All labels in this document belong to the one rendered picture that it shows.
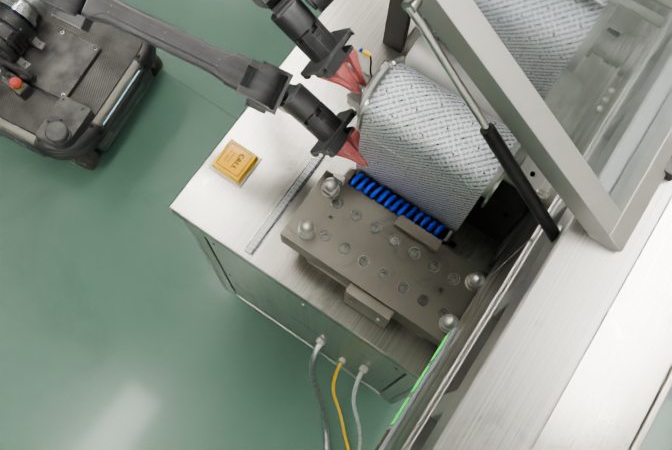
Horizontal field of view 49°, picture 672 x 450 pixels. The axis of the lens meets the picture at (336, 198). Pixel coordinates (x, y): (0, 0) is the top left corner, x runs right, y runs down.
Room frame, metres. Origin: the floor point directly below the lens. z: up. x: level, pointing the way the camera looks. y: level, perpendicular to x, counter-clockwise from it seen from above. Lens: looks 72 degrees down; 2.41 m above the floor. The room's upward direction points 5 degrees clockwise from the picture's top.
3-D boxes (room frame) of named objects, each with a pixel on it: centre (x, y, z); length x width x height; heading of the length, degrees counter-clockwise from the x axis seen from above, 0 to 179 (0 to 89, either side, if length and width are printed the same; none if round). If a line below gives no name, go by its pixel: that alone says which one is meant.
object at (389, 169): (0.46, -0.14, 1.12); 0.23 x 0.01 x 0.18; 60
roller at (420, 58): (0.62, -0.23, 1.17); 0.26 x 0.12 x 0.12; 60
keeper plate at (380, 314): (0.25, -0.08, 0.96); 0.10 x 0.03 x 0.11; 60
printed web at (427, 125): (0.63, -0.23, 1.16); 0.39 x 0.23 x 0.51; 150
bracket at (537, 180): (0.43, -0.32, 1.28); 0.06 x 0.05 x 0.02; 60
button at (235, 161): (0.55, 0.22, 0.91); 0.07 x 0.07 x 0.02; 60
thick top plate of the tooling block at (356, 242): (0.34, -0.11, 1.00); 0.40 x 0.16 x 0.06; 60
